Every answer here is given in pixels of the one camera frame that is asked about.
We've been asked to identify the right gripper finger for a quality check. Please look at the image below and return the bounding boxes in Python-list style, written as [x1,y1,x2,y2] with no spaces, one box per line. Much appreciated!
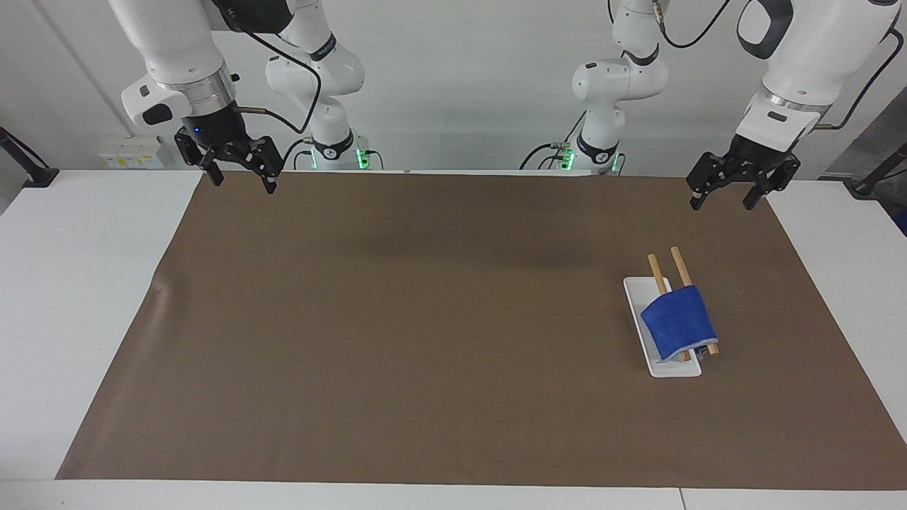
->
[174,129,225,188]
[240,135,285,195]

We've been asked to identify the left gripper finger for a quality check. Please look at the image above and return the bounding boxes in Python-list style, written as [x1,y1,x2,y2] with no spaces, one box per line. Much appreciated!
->
[685,151,742,212]
[742,157,802,212]

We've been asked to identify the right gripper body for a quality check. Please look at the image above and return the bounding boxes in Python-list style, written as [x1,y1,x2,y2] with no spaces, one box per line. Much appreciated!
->
[181,103,259,162]

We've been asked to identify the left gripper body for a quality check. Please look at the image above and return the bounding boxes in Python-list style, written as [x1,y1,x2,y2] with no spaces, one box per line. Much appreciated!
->
[726,135,794,179]

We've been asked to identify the blue towel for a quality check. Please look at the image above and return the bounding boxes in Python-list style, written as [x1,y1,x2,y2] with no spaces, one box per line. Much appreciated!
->
[639,284,720,363]

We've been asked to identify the wooden rod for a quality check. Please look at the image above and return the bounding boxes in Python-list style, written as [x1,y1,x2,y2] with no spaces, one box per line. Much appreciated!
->
[647,253,693,363]
[669,245,721,357]

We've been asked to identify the black stand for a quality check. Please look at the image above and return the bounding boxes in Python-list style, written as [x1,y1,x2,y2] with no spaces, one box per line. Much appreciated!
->
[842,140,907,200]
[0,126,60,189]

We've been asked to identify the white rectangular tray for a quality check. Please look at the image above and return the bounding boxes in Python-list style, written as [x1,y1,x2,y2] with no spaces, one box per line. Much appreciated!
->
[623,276,704,379]

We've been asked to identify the black cable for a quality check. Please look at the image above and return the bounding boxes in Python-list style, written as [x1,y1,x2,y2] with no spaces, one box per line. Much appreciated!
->
[813,25,907,132]
[519,140,576,171]
[652,0,733,50]
[282,137,317,171]
[230,25,324,136]

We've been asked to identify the white wall socket box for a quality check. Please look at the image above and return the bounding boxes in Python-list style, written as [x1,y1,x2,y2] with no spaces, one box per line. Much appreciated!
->
[98,137,165,170]

